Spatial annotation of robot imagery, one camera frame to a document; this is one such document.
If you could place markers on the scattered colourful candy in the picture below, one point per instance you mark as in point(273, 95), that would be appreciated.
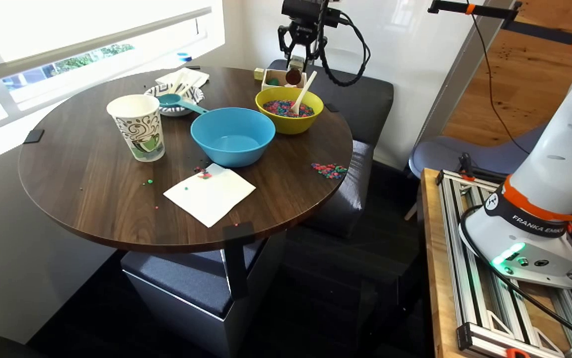
point(328, 169)

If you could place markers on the dark grey sofa chair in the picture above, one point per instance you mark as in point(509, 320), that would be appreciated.
point(358, 111)

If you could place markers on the red candy on napkin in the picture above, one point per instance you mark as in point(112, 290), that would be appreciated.
point(203, 173)

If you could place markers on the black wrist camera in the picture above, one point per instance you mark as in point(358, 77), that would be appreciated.
point(306, 8)

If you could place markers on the flat white paper napkin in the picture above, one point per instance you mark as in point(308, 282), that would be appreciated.
point(209, 195)

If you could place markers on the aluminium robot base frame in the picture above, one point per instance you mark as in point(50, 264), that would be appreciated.
point(485, 298)

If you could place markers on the cream spoon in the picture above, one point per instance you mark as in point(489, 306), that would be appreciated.
point(304, 89)

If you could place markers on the teal plastic scoop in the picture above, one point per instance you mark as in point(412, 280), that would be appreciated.
point(175, 101)

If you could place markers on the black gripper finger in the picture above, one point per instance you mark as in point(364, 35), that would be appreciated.
point(320, 47)
point(285, 45)

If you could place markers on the wooden workbench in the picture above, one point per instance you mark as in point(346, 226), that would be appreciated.
point(435, 278)

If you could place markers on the black table leg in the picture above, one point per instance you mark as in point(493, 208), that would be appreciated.
point(235, 270)

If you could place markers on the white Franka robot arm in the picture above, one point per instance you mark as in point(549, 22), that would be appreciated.
point(551, 171)

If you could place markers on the colourful candy in bowl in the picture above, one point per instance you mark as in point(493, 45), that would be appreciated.
point(279, 107)

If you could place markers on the black table edge clip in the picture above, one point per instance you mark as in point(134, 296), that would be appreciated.
point(34, 135)

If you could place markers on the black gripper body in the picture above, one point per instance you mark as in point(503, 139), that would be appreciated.
point(306, 29)

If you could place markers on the light wooden box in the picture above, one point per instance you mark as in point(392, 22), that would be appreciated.
point(273, 77)

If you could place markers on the blue bowl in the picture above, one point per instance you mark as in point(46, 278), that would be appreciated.
point(233, 141)

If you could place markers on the small patterned bowl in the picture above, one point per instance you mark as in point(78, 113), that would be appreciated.
point(173, 111)

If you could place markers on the dark grey ottoman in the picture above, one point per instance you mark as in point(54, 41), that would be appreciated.
point(348, 199)

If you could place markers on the printed paper cup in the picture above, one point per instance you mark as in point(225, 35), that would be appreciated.
point(140, 129)

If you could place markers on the blue grey round stool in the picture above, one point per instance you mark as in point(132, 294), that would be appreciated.
point(457, 155)

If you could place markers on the yellow bowl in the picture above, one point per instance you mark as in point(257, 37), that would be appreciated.
point(289, 125)

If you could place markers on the folded white napkin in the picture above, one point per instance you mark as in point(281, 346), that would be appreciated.
point(183, 79)

